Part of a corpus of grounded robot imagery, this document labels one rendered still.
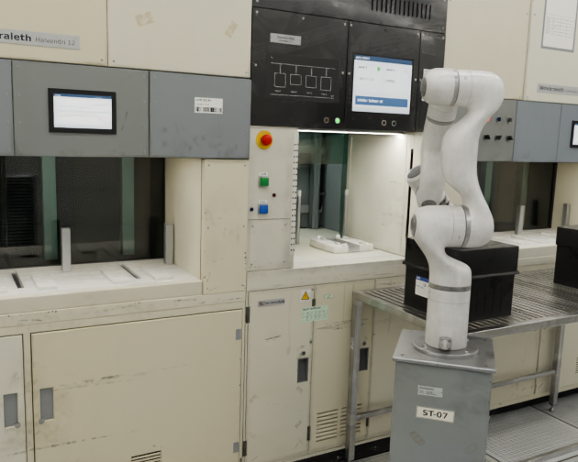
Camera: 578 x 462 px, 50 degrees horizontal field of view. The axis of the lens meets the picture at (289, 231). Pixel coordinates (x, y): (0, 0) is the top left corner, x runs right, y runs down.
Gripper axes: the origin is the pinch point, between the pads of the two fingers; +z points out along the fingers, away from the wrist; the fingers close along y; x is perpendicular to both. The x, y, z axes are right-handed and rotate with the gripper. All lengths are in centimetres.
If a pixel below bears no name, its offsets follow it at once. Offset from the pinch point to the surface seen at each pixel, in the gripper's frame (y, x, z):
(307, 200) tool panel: 129, -7, 9
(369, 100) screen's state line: 39, -23, -45
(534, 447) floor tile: 14, 25, 122
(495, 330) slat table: -23.0, 22.4, 17.7
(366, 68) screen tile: 39, -30, -54
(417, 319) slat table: -2.9, 33.8, 6.4
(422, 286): 3.2, 22.4, 4.0
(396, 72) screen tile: 39, -40, -44
